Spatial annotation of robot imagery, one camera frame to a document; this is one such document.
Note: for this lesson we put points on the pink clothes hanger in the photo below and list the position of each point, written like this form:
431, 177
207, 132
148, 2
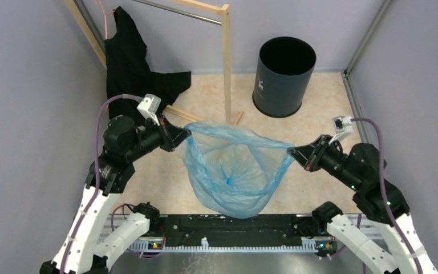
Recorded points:
105, 15

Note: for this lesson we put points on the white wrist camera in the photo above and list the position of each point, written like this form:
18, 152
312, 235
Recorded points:
343, 126
148, 107

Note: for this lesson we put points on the blue plastic trash bag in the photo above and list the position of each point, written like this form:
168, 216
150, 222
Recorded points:
233, 170

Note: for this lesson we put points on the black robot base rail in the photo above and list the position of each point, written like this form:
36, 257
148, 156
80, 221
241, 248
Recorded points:
218, 233

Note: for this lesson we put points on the black t-shirt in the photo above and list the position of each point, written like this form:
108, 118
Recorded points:
128, 71

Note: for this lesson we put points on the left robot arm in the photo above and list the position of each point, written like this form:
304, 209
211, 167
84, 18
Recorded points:
83, 251

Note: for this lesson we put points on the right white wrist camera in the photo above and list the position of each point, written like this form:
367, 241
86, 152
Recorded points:
343, 126

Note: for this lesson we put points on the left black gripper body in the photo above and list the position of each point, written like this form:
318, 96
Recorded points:
165, 142

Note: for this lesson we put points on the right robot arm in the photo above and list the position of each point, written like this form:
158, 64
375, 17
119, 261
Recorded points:
381, 202

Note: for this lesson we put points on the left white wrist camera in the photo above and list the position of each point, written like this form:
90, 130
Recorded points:
148, 107

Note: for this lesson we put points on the wooden clothes rack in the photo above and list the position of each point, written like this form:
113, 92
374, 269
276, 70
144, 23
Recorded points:
93, 35

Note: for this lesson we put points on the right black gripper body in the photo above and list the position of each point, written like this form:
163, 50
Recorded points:
321, 153

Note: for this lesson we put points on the dark grey trash bin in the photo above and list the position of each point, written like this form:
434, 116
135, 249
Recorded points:
284, 68

